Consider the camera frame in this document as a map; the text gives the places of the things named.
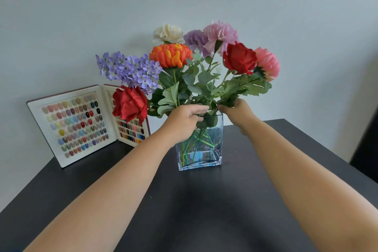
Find coral pink fabric flower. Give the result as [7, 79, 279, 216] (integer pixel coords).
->
[252, 47, 281, 82]

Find white nail sample display book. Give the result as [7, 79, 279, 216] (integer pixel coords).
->
[27, 84, 151, 168]

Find person's right forearm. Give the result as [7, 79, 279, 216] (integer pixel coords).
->
[242, 117, 378, 252]

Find person's right hand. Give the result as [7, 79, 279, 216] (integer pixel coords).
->
[217, 98, 261, 136]

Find red fabric rose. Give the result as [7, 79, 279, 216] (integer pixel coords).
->
[112, 86, 166, 125]
[219, 42, 272, 108]

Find square clear glass vase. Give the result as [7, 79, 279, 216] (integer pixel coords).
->
[175, 110, 224, 171]

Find lilac fabric hydrangea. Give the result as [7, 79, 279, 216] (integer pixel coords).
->
[96, 52, 163, 95]

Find purple fabric carnation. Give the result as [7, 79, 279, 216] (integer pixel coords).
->
[183, 30, 212, 58]

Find pink fabric carnation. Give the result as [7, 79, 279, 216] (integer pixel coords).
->
[203, 21, 239, 72]

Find green eucalyptus sprig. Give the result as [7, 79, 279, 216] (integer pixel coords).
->
[182, 49, 225, 112]

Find white fabric carnation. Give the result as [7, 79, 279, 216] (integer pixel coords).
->
[153, 24, 184, 44]

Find orange fabric chrysanthemum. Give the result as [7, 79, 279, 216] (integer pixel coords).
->
[149, 43, 193, 115]

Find person's left forearm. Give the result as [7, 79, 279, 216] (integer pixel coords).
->
[24, 129, 176, 252]

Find person's left hand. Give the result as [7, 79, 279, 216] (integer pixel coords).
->
[161, 104, 210, 146]

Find rows of colourful nail tips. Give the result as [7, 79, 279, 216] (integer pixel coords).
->
[41, 92, 146, 158]

